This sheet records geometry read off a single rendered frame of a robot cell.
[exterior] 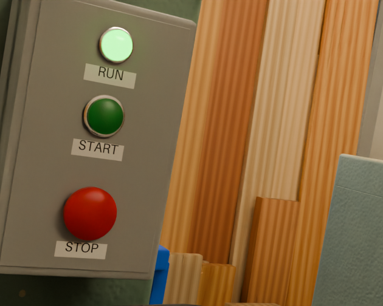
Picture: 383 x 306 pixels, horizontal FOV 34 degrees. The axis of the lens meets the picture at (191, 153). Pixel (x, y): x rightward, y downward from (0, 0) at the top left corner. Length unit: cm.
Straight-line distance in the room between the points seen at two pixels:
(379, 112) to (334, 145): 39
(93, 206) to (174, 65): 9
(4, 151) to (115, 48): 8
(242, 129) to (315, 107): 29
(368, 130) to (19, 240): 229
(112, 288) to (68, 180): 12
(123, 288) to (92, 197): 12
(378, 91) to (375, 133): 17
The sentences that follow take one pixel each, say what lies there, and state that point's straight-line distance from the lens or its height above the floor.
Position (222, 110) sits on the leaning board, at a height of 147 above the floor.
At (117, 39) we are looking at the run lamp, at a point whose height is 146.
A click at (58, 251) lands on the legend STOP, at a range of 36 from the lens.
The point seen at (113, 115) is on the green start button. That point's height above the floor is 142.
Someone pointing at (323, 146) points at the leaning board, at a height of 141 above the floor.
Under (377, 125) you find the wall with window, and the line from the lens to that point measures 256.
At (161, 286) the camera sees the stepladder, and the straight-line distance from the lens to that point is 128.
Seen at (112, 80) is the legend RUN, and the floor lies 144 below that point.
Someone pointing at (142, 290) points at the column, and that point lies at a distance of 45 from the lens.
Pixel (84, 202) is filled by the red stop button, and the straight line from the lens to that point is 35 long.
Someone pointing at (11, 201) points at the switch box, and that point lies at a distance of 35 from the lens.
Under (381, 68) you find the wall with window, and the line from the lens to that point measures 259.
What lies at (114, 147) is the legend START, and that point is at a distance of 36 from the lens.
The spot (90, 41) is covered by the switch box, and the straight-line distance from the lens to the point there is 35.
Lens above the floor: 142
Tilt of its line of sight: 3 degrees down
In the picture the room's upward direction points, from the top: 10 degrees clockwise
